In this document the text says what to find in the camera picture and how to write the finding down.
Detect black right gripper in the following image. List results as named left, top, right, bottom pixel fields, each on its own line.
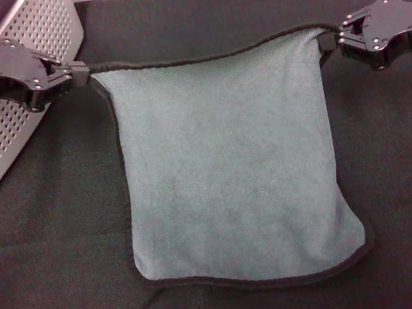
left=313, top=0, right=412, bottom=80

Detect grey towel with black trim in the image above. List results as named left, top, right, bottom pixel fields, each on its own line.
left=85, top=18, right=383, bottom=309

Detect black tablecloth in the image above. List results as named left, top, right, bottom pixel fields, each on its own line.
left=0, top=0, right=412, bottom=309

